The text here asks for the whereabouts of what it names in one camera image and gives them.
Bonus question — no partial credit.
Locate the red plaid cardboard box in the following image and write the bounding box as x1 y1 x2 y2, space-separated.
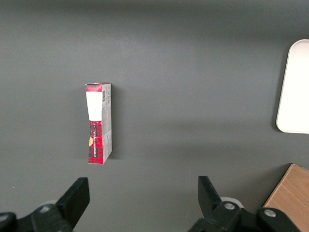
84 82 112 165

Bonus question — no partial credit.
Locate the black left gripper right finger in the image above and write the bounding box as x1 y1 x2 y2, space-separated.
187 175 299 232

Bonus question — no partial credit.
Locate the white plastic tray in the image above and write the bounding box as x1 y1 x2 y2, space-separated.
276 39 309 134

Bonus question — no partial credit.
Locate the wooden board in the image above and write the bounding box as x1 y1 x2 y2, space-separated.
263 163 309 232

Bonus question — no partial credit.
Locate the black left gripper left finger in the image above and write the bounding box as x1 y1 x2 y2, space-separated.
0 177 91 232

